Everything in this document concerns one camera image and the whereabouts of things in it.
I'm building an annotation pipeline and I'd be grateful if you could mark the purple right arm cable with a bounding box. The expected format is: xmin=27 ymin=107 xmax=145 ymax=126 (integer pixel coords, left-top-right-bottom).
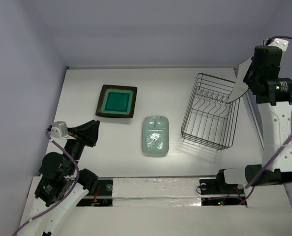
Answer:
xmin=240 ymin=36 xmax=292 ymax=206

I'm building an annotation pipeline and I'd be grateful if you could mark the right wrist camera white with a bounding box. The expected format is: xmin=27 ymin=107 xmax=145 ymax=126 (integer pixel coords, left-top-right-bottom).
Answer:
xmin=266 ymin=38 xmax=289 ymax=57

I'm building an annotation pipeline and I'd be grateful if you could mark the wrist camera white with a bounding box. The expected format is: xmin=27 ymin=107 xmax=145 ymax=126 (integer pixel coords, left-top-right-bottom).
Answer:
xmin=49 ymin=121 xmax=74 ymax=140
xmin=266 ymin=38 xmax=289 ymax=57

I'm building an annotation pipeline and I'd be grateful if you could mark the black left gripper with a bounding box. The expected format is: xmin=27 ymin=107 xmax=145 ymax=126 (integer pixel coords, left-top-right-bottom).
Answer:
xmin=64 ymin=118 xmax=100 ymax=174

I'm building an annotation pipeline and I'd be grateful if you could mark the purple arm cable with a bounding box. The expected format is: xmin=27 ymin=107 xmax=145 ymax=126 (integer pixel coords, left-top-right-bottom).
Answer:
xmin=11 ymin=130 xmax=80 ymax=236
xmin=240 ymin=36 xmax=292 ymax=206

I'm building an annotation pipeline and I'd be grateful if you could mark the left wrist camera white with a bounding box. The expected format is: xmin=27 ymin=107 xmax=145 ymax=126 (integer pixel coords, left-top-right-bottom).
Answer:
xmin=49 ymin=121 xmax=74 ymax=140

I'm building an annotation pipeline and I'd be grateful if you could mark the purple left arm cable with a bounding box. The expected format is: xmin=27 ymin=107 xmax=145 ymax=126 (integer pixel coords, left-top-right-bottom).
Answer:
xmin=11 ymin=130 xmax=80 ymax=236

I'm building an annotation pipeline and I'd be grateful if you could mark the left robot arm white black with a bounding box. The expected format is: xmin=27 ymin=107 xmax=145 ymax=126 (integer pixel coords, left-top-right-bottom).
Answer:
xmin=14 ymin=120 xmax=100 ymax=236

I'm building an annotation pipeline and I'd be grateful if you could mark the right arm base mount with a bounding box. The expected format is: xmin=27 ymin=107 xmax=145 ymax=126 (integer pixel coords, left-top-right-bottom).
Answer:
xmin=196 ymin=170 xmax=246 ymax=207

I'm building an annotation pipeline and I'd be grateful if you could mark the white round plate black rim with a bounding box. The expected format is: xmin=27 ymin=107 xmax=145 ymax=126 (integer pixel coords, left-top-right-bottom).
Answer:
xmin=227 ymin=57 xmax=252 ymax=103

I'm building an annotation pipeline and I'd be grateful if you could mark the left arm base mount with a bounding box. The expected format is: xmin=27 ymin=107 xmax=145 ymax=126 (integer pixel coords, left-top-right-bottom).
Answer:
xmin=76 ymin=178 xmax=113 ymax=207

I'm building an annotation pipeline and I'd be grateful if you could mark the light blue patterned plate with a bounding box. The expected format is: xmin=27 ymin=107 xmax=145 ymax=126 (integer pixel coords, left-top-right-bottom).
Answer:
xmin=142 ymin=116 xmax=169 ymax=157

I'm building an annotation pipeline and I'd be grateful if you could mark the grey wire dish rack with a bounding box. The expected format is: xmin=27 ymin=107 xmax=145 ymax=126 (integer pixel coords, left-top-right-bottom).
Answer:
xmin=181 ymin=73 xmax=240 ymax=150

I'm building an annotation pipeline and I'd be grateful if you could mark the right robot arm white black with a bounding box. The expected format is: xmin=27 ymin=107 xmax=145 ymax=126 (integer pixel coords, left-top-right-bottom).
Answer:
xmin=215 ymin=39 xmax=292 ymax=193

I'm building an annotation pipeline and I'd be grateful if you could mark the teal green square plate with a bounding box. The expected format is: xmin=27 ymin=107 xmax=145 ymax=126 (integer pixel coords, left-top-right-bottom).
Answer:
xmin=96 ymin=85 xmax=137 ymax=111

